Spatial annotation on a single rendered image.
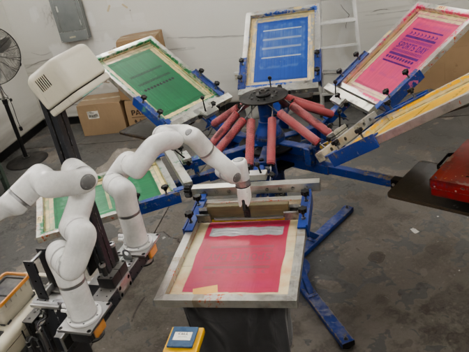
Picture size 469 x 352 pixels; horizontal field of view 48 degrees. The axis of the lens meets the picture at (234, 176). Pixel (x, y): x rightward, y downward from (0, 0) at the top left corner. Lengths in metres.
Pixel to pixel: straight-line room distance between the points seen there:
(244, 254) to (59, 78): 1.17
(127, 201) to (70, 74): 0.67
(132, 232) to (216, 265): 0.41
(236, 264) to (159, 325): 1.38
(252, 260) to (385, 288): 1.46
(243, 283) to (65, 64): 1.13
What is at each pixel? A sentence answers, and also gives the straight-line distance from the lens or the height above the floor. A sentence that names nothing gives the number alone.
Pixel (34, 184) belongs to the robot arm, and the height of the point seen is 1.71.
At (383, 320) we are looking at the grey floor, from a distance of 3.41.
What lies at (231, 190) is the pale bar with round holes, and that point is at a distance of 2.79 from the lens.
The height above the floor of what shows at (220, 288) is 0.95.
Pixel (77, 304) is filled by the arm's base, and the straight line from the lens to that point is 1.94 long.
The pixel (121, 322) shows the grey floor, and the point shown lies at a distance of 3.76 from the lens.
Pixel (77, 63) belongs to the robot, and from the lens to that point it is 1.73.
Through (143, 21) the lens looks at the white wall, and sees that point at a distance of 6.85.
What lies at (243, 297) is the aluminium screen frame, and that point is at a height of 0.99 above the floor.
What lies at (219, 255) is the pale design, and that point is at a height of 0.96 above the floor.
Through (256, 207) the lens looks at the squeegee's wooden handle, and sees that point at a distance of 2.55.
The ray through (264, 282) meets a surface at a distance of 2.23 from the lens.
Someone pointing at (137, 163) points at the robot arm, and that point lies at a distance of 2.15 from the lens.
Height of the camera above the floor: 2.35
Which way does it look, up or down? 27 degrees down
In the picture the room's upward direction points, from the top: 10 degrees counter-clockwise
